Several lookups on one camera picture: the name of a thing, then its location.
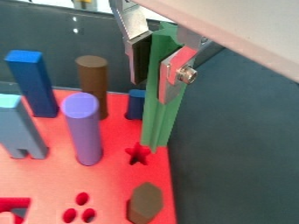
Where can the light blue square peg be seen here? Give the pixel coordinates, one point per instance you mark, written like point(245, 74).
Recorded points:
point(18, 135)

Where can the small brown hexagonal peg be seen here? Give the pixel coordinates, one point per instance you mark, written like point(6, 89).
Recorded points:
point(144, 204)

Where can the green star-shaped peg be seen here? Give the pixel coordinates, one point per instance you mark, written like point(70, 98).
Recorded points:
point(158, 115)

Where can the tall brown cylinder peg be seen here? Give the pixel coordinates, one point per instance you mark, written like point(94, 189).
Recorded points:
point(92, 68)

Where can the dark blue rectangular peg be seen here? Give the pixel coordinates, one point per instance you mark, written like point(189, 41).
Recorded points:
point(29, 73)

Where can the red foam peg board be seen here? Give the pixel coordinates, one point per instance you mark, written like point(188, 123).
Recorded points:
point(57, 191)

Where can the purple cylinder peg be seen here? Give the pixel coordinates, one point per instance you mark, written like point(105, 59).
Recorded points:
point(80, 110)

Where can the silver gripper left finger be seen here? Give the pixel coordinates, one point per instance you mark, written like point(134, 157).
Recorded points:
point(136, 37)

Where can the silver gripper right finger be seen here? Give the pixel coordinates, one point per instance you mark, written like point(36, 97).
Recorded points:
point(177, 66)

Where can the short dark blue peg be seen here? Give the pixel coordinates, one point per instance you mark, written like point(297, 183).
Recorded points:
point(134, 106)

